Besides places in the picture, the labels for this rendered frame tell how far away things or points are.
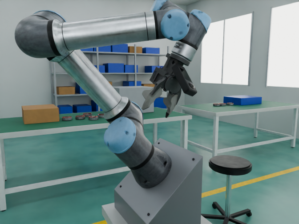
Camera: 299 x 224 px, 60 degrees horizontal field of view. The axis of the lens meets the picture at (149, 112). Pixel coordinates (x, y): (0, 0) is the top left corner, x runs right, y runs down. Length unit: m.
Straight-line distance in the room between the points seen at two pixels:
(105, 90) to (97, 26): 0.27
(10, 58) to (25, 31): 5.97
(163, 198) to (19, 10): 6.34
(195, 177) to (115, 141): 0.29
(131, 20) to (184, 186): 0.53
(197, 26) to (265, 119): 5.47
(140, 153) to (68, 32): 0.42
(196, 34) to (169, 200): 0.53
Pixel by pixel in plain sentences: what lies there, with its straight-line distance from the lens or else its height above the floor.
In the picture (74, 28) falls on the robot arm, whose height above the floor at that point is 1.40.
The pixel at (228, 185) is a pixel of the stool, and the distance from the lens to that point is 2.33.
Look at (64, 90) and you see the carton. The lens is 6.32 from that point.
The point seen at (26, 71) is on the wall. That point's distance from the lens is 6.75.
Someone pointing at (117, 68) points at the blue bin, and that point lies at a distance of 6.65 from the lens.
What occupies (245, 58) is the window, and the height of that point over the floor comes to 1.62.
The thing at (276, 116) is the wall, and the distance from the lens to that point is 6.07.
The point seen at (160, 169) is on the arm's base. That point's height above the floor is 0.96.
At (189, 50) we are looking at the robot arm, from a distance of 0.85.
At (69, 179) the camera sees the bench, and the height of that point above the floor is 0.19.
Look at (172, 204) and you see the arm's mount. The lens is 0.87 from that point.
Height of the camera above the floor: 1.28
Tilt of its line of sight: 9 degrees down
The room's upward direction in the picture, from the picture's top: straight up
